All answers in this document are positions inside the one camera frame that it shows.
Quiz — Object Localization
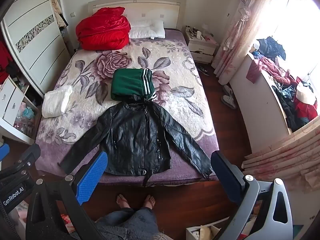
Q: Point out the person's left foot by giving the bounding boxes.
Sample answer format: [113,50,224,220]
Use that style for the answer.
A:
[116,194,132,211]

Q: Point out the white open box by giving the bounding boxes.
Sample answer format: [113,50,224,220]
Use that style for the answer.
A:
[186,224,227,240]

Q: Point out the red hanging clothes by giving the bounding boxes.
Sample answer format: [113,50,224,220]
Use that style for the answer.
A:
[0,40,14,83]

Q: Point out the white folded garment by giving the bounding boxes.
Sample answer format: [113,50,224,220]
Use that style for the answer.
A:
[41,85,73,119]

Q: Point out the white sliding-door wardrobe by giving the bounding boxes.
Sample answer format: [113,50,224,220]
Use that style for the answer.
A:
[0,0,76,101]

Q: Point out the white pillow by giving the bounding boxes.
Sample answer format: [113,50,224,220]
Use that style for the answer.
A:
[128,19,166,40]

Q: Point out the green garment with white stripes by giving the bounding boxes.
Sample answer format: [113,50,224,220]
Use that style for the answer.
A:
[111,68,158,102]

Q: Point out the person's foot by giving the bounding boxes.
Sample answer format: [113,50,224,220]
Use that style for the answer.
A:
[142,194,156,210]
[116,194,132,211]

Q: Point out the red cloth garment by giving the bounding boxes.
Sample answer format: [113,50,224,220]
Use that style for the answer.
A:
[76,7,132,51]

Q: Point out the black leather jacket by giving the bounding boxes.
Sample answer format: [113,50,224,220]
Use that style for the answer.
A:
[59,95,214,187]

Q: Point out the beige bed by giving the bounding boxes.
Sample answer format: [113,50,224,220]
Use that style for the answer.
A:
[34,0,221,188]

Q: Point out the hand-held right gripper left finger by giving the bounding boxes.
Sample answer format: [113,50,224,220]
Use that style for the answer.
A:
[25,151,108,240]

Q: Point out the pair of dark shoes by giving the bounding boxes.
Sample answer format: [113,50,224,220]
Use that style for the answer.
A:
[196,64,211,76]

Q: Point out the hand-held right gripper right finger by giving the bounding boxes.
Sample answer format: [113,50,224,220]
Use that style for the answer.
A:
[211,151,293,240]

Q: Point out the pile of mixed clothes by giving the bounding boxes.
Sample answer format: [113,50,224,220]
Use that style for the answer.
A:
[246,36,320,133]

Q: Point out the beige knit sweater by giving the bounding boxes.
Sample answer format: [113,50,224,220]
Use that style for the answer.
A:
[149,232,171,240]

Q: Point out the floral plush blanket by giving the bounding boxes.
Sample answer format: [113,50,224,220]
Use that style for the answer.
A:
[35,29,218,182]

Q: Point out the white drawer unit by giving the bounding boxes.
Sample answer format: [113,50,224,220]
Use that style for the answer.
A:
[0,76,42,145]

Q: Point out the person's grey jeans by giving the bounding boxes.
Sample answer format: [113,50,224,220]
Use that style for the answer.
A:
[94,206,161,240]

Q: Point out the person's right foot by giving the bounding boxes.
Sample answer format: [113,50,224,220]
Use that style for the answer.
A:
[142,194,156,210]

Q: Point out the beige hanging garment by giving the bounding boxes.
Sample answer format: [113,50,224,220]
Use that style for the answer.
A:
[49,0,67,28]

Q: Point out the white window cabinet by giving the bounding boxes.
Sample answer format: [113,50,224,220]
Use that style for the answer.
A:
[229,52,293,153]

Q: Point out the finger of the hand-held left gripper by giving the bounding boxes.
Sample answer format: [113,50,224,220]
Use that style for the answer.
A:
[0,143,10,163]

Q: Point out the white nightstand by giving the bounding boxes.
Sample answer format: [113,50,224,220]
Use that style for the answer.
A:
[184,26,219,64]

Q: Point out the pink floral curtain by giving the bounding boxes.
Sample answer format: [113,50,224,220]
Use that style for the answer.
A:
[212,0,284,85]
[241,119,320,194]

